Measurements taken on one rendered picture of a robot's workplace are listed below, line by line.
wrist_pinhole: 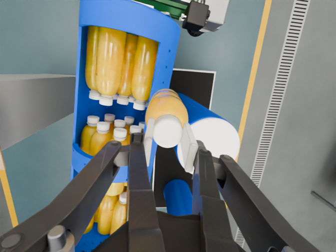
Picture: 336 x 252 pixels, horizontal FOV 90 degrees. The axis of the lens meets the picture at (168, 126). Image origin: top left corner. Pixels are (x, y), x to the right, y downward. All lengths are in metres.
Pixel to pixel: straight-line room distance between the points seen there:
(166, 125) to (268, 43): 1.90
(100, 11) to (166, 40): 0.16
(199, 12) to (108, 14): 0.36
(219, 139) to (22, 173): 2.05
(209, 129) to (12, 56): 1.75
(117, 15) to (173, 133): 0.32
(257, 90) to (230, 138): 1.31
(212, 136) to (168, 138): 0.52
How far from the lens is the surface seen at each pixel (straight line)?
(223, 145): 0.77
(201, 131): 0.71
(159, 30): 0.47
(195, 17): 0.72
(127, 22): 0.45
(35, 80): 1.21
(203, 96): 1.62
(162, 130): 0.21
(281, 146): 2.43
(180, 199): 1.65
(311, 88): 2.43
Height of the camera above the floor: 1.67
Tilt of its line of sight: 71 degrees down
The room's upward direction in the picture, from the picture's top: 159 degrees clockwise
